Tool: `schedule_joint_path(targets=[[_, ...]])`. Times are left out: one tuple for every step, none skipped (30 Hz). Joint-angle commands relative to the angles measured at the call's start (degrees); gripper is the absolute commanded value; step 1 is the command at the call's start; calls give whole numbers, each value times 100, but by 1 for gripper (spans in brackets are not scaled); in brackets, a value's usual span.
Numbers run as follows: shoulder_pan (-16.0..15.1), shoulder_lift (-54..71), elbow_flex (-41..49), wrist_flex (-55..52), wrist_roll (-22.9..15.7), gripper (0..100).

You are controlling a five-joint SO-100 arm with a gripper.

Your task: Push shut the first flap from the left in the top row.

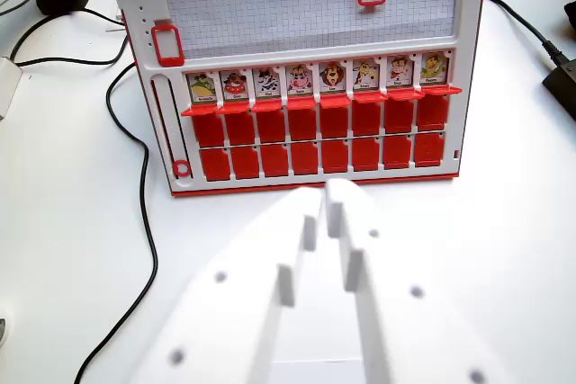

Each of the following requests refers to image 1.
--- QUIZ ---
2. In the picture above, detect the red board flap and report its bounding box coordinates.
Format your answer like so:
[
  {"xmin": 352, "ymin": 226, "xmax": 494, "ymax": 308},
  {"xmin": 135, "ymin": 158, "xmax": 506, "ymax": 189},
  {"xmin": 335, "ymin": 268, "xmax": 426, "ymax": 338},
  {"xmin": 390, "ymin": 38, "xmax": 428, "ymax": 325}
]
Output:
[{"xmin": 180, "ymin": 103, "xmax": 218, "ymax": 118}]

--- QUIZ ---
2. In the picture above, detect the black flat box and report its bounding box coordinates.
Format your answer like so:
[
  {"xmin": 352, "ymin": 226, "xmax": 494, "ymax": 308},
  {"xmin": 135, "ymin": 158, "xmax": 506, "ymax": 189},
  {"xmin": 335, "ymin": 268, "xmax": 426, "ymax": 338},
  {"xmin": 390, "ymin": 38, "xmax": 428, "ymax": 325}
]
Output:
[{"xmin": 541, "ymin": 59, "xmax": 576, "ymax": 123}]

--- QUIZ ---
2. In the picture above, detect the black cable with plug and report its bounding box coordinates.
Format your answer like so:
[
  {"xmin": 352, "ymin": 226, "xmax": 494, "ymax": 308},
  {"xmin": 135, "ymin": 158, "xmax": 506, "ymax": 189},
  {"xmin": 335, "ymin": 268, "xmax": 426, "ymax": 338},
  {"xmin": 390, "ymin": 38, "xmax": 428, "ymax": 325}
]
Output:
[{"xmin": 482, "ymin": 0, "xmax": 572, "ymax": 68}]

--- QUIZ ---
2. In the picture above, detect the white power adapter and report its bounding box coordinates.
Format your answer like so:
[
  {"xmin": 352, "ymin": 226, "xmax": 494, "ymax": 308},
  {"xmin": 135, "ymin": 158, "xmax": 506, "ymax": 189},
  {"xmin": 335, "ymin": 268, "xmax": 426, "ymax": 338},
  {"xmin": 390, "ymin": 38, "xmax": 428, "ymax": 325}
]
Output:
[{"xmin": 0, "ymin": 57, "xmax": 24, "ymax": 121}]

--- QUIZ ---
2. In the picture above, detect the long black cable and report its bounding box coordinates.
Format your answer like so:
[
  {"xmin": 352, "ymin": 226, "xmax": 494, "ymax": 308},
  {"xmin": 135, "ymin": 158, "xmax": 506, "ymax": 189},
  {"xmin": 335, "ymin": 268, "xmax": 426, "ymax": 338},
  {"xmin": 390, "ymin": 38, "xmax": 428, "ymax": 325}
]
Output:
[{"xmin": 74, "ymin": 62, "xmax": 159, "ymax": 384}]

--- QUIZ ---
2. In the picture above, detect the red and white game board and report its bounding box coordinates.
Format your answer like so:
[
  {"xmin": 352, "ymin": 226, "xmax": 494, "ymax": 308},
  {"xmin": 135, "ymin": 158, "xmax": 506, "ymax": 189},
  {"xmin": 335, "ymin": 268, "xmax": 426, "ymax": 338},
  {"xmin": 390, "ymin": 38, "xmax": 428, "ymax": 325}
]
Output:
[{"xmin": 107, "ymin": 0, "xmax": 491, "ymax": 199}]

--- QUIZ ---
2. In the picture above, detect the small grey round object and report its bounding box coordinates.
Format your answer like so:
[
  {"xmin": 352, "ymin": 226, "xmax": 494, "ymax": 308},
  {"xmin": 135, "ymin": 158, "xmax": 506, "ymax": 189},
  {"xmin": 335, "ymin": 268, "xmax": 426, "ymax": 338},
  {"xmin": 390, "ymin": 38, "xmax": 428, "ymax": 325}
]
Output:
[{"xmin": 0, "ymin": 315, "xmax": 13, "ymax": 350}]

